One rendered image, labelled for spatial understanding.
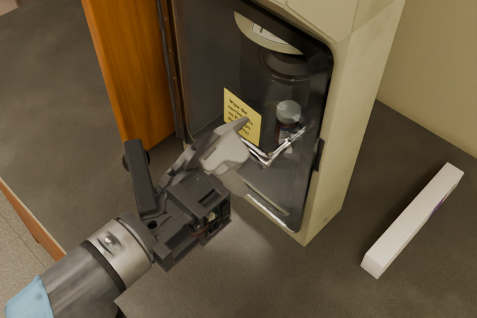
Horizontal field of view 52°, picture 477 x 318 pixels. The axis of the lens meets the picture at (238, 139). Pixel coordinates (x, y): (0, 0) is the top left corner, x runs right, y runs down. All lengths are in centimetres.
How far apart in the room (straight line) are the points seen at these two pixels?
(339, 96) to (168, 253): 27
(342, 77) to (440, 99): 55
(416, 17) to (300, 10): 63
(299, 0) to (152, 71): 53
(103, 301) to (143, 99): 45
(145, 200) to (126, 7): 33
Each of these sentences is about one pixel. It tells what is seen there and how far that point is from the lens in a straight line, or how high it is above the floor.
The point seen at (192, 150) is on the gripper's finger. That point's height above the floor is 125.
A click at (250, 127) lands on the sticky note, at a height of 118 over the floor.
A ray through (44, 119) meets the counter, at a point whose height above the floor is 94.
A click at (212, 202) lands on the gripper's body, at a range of 59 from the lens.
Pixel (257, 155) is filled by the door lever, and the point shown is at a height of 121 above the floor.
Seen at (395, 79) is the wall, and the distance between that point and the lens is 113.
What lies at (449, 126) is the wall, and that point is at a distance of 113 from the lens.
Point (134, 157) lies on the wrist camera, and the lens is 64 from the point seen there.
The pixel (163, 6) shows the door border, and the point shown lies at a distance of 75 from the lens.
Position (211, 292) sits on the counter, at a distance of 85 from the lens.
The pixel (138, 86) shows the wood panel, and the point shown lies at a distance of 90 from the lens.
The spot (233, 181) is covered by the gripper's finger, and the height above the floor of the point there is 116.
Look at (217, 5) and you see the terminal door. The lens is 64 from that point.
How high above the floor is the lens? 173
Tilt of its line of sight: 50 degrees down
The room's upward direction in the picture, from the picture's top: straight up
